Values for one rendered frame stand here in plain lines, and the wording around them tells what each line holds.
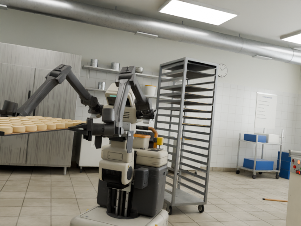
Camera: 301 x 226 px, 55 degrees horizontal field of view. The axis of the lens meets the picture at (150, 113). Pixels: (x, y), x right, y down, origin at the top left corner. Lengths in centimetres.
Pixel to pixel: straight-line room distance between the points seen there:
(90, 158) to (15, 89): 169
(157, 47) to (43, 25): 234
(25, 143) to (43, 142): 27
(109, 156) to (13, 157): 303
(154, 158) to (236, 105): 512
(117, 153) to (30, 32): 429
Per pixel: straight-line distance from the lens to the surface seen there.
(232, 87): 723
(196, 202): 360
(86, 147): 530
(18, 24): 613
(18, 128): 110
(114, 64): 585
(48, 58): 510
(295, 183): 307
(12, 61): 511
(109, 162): 216
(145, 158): 235
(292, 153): 308
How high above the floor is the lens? 107
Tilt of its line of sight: 1 degrees up
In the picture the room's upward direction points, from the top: 5 degrees clockwise
